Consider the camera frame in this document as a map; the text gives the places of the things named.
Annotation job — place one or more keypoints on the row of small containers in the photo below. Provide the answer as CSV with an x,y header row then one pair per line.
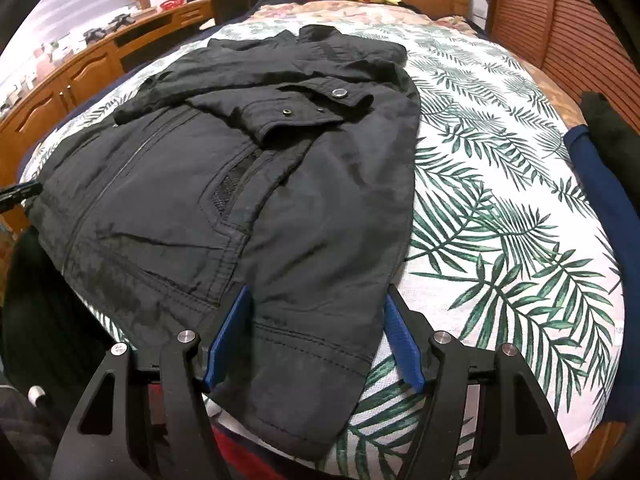
x,y
45,65

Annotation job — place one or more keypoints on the wooden desk cabinet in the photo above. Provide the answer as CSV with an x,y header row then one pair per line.
x,y
85,75

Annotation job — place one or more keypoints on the person's dark clothing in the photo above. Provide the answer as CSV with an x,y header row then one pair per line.
x,y
50,310

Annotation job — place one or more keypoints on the dark cloth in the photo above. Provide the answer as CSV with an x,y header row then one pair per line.
x,y
607,120

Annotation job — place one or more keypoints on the black hand-held devices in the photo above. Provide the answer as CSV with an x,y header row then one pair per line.
x,y
112,24

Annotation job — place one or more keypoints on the floral quilt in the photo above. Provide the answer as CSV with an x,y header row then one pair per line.
x,y
310,10

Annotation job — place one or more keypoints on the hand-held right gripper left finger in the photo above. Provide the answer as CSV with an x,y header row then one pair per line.
x,y
230,340

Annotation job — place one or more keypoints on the red basket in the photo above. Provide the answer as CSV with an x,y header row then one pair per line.
x,y
172,4

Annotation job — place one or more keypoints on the navy blue garment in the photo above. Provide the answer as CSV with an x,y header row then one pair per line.
x,y
595,185

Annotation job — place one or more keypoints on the bed with palm-leaf sheet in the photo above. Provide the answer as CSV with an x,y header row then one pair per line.
x,y
500,210

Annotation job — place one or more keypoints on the black jacket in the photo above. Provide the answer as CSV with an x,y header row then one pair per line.
x,y
200,185

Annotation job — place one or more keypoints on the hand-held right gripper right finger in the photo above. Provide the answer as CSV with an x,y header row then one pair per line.
x,y
405,345

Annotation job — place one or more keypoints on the wooden slatted wardrobe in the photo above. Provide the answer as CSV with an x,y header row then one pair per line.
x,y
575,25

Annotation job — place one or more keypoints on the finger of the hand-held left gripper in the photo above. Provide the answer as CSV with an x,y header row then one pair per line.
x,y
25,191

